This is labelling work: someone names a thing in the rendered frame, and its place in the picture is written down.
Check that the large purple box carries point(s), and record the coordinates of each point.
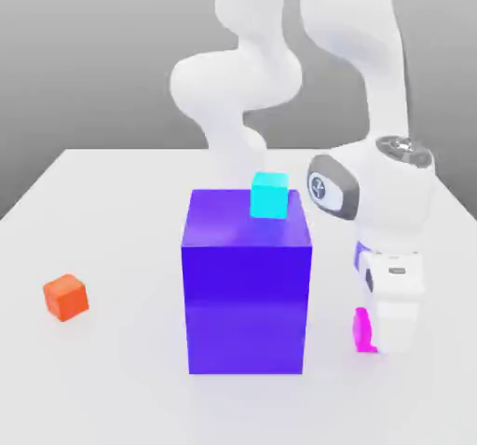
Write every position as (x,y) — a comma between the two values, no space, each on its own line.
(246,288)

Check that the small magenta cube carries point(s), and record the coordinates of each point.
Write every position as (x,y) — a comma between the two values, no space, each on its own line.
(362,331)

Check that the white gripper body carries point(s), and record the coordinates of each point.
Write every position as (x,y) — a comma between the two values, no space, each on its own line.
(400,285)

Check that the small cyan cube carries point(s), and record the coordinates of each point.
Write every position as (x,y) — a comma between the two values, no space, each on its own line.
(269,195)

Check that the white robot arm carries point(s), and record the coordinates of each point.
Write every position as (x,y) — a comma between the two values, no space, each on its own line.
(238,87)

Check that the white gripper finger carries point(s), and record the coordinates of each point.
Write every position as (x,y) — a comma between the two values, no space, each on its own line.
(397,327)

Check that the small orange cube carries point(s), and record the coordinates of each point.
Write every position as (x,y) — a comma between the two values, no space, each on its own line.
(66,298)

